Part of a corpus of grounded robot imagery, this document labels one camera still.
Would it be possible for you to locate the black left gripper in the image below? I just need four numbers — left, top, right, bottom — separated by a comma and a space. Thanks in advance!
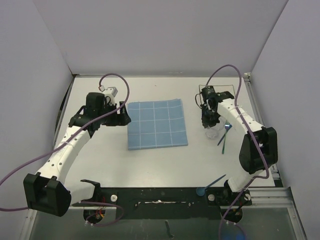
97, 101, 130, 127

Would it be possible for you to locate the clear drinking glass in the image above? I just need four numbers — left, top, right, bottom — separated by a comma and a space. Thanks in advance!
205, 122, 225, 139

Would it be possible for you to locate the blue grid placemat cloth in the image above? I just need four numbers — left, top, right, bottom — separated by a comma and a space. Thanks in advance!
127, 98, 188, 151

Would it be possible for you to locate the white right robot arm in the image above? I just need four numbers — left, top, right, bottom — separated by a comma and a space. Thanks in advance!
199, 85, 278, 205

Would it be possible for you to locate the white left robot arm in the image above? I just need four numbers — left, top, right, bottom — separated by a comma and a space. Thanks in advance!
23, 87, 131, 217

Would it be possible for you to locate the dark blue knife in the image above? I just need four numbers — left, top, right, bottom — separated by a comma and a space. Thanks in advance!
217, 124, 232, 146

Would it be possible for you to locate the square white plate dark rim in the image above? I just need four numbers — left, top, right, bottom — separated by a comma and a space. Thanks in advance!
198, 84, 236, 96

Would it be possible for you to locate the blue plastic spoon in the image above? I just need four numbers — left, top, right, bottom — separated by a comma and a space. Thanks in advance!
196, 174, 226, 197

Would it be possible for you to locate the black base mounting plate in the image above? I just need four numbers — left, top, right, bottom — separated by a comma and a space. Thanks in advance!
75, 187, 252, 224

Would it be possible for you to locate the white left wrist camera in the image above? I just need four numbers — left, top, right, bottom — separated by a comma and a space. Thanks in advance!
98, 85, 118, 98

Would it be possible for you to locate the aluminium table frame rail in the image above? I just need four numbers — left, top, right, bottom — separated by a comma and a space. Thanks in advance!
243, 72, 308, 240

